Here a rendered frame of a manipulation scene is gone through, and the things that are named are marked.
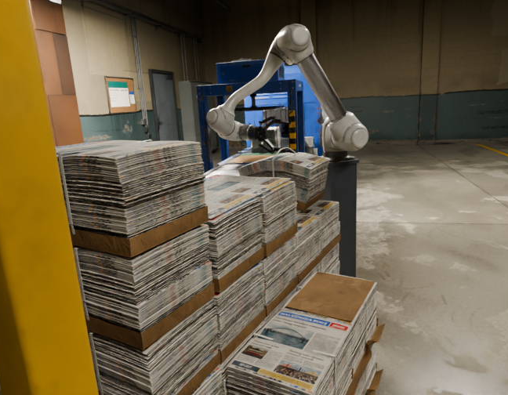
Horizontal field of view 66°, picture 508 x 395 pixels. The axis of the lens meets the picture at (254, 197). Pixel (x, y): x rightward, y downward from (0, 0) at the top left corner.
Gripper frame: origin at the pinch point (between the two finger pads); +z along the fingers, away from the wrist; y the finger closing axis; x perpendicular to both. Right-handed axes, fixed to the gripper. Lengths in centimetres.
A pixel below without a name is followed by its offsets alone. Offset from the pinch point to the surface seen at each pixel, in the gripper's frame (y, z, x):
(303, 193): 26.1, 17.6, 13.2
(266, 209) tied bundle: 16, 28, 72
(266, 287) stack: 43, 31, 77
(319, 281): 56, 38, 41
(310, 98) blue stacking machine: -2, -134, -368
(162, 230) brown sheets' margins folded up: 6, 28, 124
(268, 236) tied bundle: 26, 29, 72
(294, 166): 12.7, 12.0, 13.5
